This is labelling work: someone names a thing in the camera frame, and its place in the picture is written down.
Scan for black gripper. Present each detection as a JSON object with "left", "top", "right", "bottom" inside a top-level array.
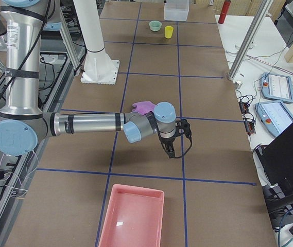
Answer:
[{"left": 160, "top": 137, "right": 175, "bottom": 158}]

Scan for purple cloth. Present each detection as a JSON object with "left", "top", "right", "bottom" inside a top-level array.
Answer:
[{"left": 132, "top": 101, "right": 156, "bottom": 115}]

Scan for yellow plastic cup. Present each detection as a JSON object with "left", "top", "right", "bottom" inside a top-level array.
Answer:
[{"left": 164, "top": 26, "right": 174, "bottom": 39}]

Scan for green ceramic bowl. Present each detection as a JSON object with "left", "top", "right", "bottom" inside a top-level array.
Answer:
[{"left": 149, "top": 21, "right": 162, "bottom": 32}]

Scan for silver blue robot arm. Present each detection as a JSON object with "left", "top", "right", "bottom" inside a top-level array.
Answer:
[{"left": 0, "top": 1, "right": 177, "bottom": 158}]

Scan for clear plastic storage box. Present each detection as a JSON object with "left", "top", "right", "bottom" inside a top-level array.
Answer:
[{"left": 164, "top": 0, "right": 189, "bottom": 22}]

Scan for pink plastic tray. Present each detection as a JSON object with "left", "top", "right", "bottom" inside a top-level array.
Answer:
[{"left": 98, "top": 184, "right": 164, "bottom": 246}]

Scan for small electronics board near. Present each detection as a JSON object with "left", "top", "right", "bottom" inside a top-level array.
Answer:
[{"left": 243, "top": 116, "right": 256, "bottom": 135}]

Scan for small electronics board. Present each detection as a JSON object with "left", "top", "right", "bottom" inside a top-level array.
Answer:
[
  {"left": 237, "top": 94, "right": 254, "bottom": 114},
  {"left": 243, "top": 116, "right": 256, "bottom": 135}
]

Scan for small electronics board far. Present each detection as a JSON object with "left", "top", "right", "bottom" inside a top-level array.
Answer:
[{"left": 237, "top": 94, "right": 254, "bottom": 114}]

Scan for near blue teach pendant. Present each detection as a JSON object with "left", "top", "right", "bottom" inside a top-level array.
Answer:
[{"left": 255, "top": 100, "right": 293, "bottom": 137}]

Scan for blue teach pendant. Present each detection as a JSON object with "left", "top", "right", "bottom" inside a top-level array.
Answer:
[
  {"left": 255, "top": 100, "right": 293, "bottom": 137},
  {"left": 260, "top": 73, "right": 293, "bottom": 104}
]

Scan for white pillar with base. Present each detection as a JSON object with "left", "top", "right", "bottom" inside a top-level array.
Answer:
[{"left": 74, "top": 0, "right": 120, "bottom": 85}]

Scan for far blue teach pendant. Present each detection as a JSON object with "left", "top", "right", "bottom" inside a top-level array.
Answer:
[{"left": 260, "top": 73, "right": 293, "bottom": 104}]

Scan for red bottle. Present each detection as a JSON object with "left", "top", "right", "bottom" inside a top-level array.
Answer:
[{"left": 218, "top": 0, "right": 231, "bottom": 24}]

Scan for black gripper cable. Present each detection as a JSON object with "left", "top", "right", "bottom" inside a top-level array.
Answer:
[{"left": 174, "top": 133, "right": 193, "bottom": 159}]

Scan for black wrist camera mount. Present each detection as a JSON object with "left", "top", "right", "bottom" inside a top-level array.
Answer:
[{"left": 175, "top": 119, "right": 192, "bottom": 139}]

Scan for aluminium frame post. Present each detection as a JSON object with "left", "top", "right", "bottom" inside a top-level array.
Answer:
[{"left": 228, "top": 0, "right": 273, "bottom": 81}]

